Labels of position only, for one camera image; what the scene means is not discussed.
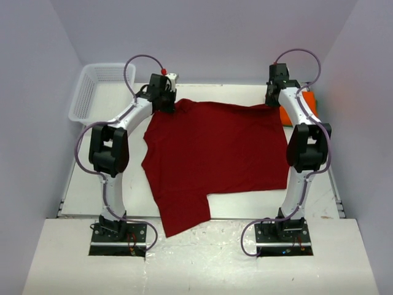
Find white plastic basket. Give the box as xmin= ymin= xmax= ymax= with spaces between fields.
xmin=68 ymin=63 xmax=136 ymax=125

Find folded orange t shirt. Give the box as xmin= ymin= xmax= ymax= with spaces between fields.
xmin=279 ymin=91 xmax=317 ymax=125

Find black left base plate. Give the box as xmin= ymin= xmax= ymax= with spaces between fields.
xmin=88 ymin=218 xmax=147 ymax=258

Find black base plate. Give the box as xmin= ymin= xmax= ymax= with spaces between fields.
xmin=88 ymin=218 xmax=147 ymax=258
xmin=255 ymin=218 xmax=313 ymax=257

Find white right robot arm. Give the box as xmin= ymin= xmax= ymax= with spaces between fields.
xmin=261 ymin=61 xmax=332 ymax=242

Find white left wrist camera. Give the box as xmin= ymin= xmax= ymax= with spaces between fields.
xmin=165 ymin=73 xmax=179 ymax=92

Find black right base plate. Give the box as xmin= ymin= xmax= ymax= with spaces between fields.
xmin=255 ymin=218 xmax=313 ymax=257

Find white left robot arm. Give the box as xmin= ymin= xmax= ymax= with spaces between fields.
xmin=88 ymin=73 xmax=179 ymax=242

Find dark red t shirt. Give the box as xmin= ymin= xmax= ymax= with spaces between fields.
xmin=142 ymin=99 xmax=289 ymax=237

